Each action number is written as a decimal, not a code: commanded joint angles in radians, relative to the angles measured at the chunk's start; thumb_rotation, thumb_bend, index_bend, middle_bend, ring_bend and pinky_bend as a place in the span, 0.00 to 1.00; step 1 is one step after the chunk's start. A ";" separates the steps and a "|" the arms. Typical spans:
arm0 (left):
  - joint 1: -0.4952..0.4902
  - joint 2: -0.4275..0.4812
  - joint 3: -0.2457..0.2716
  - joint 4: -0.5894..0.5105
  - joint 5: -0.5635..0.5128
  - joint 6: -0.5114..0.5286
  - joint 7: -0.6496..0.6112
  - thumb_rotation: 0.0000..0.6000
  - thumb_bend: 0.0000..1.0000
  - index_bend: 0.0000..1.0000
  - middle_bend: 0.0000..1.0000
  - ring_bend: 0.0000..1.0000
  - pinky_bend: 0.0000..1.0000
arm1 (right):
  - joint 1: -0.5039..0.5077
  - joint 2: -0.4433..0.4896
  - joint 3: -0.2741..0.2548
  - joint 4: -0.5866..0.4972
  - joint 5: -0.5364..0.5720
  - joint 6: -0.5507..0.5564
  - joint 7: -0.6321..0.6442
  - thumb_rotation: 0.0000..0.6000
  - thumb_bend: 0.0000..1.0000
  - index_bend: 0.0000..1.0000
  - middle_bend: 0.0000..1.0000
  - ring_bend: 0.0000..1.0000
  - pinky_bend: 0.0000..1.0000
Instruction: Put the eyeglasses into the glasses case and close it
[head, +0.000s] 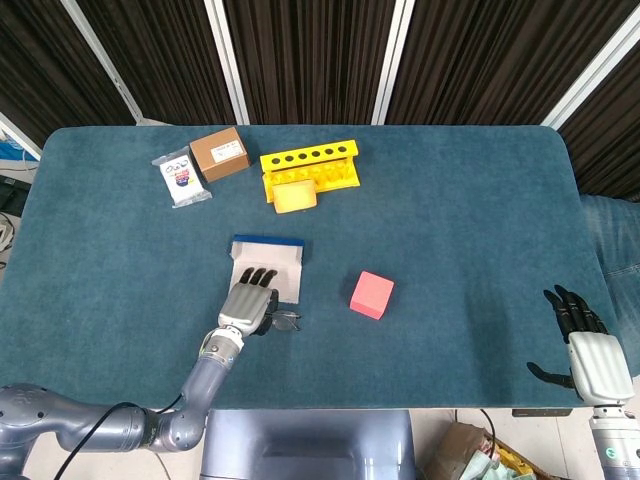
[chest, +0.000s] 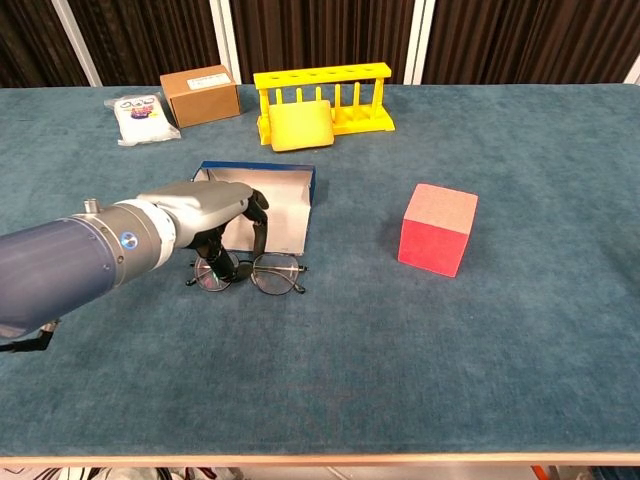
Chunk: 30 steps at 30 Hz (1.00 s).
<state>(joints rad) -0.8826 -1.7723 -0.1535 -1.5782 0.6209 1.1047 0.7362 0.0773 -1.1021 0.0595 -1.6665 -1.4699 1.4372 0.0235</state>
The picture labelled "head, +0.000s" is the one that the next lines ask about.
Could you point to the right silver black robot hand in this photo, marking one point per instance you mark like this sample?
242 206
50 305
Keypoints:
602 370

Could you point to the yellow crumpled bag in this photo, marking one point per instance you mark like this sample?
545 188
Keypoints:
515 462

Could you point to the black pleated curtain panel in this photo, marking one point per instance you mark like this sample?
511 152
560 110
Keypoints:
165 55
40 75
495 55
610 140
310 55

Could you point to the black floor device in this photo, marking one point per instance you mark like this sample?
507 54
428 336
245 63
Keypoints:
12 195

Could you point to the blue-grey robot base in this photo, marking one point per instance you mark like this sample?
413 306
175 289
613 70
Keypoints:
305 445

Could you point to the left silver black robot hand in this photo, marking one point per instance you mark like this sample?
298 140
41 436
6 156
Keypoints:
245 307

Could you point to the yellow test tube rack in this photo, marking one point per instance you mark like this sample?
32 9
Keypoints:
310 155

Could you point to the aluminium frame post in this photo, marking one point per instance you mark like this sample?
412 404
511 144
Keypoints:
392 60
227 60
17 132
102 62
590 72

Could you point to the pink foam cube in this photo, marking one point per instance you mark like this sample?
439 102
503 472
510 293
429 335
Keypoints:
371 294

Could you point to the blue printed carton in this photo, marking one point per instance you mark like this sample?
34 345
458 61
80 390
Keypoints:
15 150

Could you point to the brown cardboard box white label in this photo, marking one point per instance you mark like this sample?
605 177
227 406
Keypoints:
220 155

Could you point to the light green cloth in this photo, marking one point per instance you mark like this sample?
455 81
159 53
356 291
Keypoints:
480 467

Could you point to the grey blue glasses case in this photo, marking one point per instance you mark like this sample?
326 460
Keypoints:
287 260

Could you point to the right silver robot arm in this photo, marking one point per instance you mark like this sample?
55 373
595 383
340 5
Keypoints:
612 445

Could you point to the white plastic packet printed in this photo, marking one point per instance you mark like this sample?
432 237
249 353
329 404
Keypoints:
182 182

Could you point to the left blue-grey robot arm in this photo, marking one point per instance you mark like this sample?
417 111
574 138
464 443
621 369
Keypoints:
200 390

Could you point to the yellow sponge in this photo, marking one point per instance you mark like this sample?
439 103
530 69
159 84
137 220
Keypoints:
295 197

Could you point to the wire-frame eyeglasses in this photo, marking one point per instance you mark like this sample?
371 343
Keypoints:
291 315

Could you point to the blue felt table cloth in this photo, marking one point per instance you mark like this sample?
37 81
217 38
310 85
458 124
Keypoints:
450 225

